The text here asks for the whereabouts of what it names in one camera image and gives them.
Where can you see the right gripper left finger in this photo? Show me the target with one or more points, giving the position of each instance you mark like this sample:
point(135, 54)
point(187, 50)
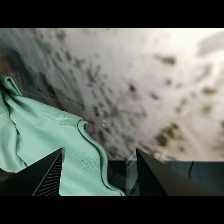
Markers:
point(40, 176)

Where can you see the mint green T-shirt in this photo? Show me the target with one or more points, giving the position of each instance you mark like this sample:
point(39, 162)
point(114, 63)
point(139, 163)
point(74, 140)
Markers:
point(40, 133)

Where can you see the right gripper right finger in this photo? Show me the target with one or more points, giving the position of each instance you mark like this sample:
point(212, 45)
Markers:
point(156, 180)

